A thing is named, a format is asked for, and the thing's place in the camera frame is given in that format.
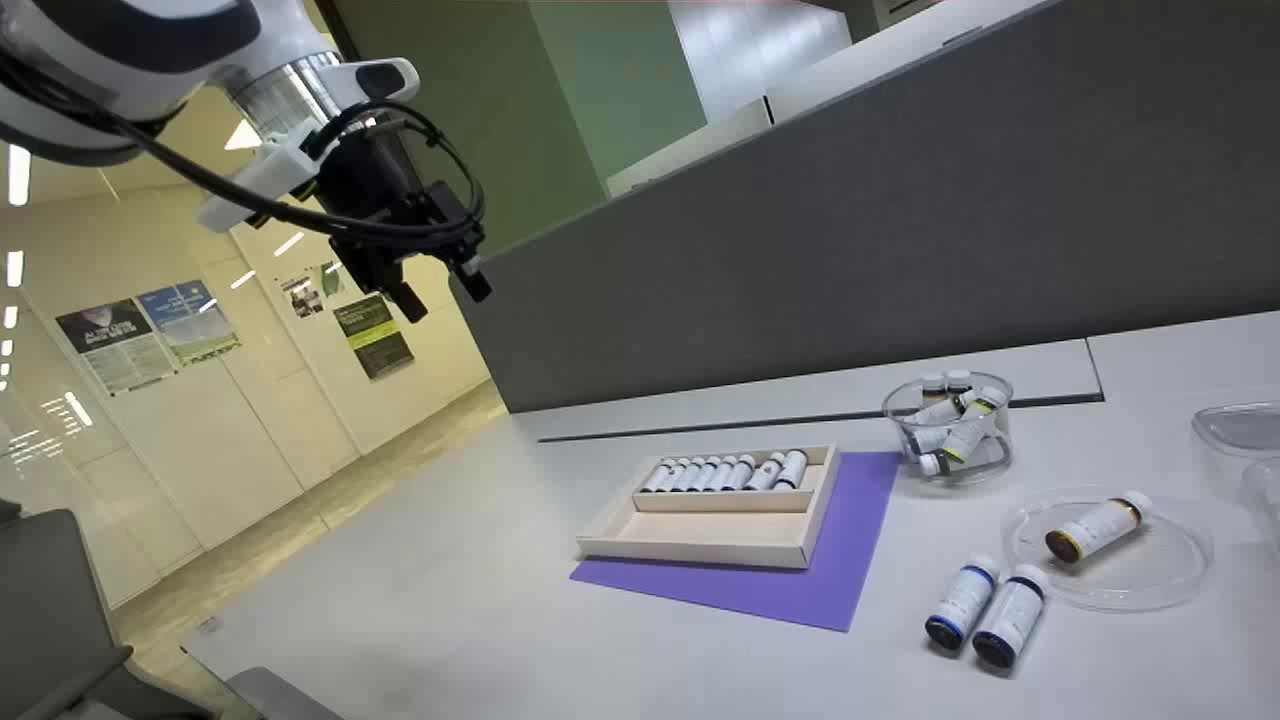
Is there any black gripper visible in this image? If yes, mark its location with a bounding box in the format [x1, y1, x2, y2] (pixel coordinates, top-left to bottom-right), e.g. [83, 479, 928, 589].
[310, 109, 495, 328]

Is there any wooden tray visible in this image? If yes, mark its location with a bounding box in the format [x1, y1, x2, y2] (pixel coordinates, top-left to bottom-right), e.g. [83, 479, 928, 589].
[577, 439, 845, 577]

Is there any small white capped bottle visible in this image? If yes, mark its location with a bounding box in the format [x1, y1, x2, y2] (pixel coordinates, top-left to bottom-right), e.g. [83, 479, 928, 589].
[901, 397, 963, 448]

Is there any white bottle with amber base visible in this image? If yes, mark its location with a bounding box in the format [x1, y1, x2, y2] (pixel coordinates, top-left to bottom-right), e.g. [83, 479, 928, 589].
[937, 397, 1006, 471]

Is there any white bottle with brown base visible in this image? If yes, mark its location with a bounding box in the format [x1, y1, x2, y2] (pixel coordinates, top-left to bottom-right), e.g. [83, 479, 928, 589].
[1039, 490, 1156, 568]

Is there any green pillar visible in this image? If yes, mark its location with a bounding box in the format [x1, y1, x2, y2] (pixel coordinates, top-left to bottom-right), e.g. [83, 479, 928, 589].
[315, 0, 711, 260]

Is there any long ceiling light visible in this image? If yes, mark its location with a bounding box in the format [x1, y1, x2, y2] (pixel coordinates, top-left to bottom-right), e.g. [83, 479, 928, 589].
[6, 139, 32, 212]

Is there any purple paper mat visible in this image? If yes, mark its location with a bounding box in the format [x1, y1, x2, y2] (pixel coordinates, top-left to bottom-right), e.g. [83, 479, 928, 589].
[570, 448, 909, 635]

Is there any dark grey chair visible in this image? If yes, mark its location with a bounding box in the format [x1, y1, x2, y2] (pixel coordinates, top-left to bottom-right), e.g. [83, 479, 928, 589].
[0, 495, 209, 720]

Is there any clear round plastic lid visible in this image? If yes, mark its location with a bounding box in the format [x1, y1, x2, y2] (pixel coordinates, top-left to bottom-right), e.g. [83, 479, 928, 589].
[999, 483, 1215, 618]

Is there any clear plastic container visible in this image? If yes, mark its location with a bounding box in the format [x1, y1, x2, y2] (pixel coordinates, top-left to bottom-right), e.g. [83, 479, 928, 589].
[1187, 401, 1280, 542]

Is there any dark green wall poster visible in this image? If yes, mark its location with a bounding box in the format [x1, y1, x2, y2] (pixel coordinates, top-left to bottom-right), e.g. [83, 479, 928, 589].
[333, 294, 419, 383]

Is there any small dark wall picture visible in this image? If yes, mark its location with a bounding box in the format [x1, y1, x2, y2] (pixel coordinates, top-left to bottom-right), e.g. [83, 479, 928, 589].
[280, 271, 330, 326]

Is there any blue and green wall poster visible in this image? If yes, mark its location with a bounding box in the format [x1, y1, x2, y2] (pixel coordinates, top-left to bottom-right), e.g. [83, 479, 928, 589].
[135, 277, 244, 372]

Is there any dark and white wall poster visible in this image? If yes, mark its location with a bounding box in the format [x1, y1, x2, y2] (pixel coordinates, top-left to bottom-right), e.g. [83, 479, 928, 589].
[54, 296, 179, 401]

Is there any grey partition wall panel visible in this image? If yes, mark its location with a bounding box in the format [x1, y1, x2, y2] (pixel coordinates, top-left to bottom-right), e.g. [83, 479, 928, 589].
[454, 0, 1280, 416]

